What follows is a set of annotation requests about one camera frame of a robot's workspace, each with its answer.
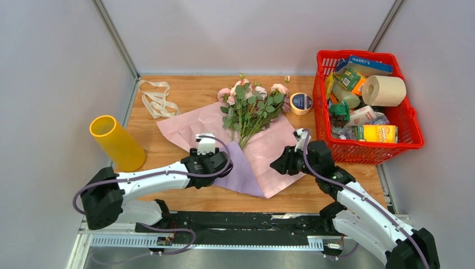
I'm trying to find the yellow sponge pack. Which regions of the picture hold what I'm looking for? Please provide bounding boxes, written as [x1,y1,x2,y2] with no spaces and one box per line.
[351,125,398,143]

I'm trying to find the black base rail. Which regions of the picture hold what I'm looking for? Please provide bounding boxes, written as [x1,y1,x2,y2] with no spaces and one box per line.
[134,201,346,255]

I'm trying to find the yellow cylindrical vase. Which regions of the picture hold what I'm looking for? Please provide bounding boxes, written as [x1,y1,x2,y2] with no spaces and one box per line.
[89,115,146,172]

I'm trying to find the blue Harry's box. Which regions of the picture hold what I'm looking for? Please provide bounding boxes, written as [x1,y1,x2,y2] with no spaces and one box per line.
[334,55,393,77]

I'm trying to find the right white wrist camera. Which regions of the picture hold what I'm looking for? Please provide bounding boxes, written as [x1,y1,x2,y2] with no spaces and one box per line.
[292,128,311,152]

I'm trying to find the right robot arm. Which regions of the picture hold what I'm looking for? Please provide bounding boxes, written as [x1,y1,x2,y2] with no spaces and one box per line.
[270,140,440,268]

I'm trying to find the masking tape roll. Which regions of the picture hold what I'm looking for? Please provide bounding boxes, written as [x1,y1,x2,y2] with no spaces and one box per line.
[290,92,313,115]

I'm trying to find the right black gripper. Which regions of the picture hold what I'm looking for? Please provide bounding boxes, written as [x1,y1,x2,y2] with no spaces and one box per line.
[269,145,319,178]

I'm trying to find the white plastic package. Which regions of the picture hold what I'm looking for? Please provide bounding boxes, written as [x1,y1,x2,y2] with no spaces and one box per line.
[346,105,377,126]

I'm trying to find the beige paper towel roll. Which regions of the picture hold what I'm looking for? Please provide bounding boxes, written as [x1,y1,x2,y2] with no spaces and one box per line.
[361,75,407,107]

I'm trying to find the purple pink wrapping paper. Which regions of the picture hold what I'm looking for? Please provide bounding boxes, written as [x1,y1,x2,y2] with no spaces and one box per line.
[157,103,303,198]

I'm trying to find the pink flower bunch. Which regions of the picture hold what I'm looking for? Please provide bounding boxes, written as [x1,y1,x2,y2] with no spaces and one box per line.
[217,73,290,149]

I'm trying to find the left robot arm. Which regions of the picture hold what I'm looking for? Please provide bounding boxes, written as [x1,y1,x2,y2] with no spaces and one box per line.
[75,149,233,233]

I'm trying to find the pale green bottle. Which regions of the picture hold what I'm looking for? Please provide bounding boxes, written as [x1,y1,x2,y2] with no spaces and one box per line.
[332,81,361,109]

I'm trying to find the red plastic basket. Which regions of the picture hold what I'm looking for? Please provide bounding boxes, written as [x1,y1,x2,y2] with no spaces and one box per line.
[313,50,425,165]

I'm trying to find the cream ribbon with gold text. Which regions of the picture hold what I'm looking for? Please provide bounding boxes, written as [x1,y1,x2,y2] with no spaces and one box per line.
[138,80,181,119]

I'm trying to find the green crumpled wrapper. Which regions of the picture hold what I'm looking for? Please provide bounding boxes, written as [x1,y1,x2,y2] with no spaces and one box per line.
[328,100,350,128]

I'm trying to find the green orange box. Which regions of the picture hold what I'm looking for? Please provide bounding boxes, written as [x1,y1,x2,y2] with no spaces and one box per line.
[338,68,367,96]

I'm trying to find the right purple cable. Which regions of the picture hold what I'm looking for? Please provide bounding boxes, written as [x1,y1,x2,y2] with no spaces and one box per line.
[302,129,431,269]

